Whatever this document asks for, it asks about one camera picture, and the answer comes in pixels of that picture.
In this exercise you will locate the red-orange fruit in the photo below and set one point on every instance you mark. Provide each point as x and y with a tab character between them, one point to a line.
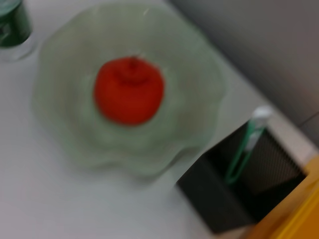
128	92

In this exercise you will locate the clear green-label water bottle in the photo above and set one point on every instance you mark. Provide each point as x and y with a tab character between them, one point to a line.
13	22

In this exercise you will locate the green glass fruit bowl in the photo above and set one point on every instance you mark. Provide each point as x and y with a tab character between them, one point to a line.
74	124

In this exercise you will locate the black mesh pen holder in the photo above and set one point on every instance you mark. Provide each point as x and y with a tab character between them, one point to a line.
207	196

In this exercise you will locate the yellow plastic bin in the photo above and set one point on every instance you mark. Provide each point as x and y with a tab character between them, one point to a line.
294	211

